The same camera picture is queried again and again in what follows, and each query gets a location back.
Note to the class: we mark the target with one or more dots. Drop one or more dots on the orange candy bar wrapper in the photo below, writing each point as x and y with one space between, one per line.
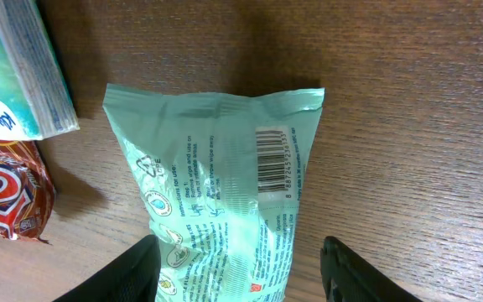
27 194

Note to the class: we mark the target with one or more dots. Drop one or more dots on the teal wet wipes pack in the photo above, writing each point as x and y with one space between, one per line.
221 177

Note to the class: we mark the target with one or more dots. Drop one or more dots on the teal tissue pack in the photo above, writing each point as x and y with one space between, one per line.
35 103

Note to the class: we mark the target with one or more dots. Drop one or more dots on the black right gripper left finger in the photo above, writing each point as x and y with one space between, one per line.
131 277

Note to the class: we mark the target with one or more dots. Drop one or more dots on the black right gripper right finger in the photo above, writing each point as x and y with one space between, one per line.
347 277

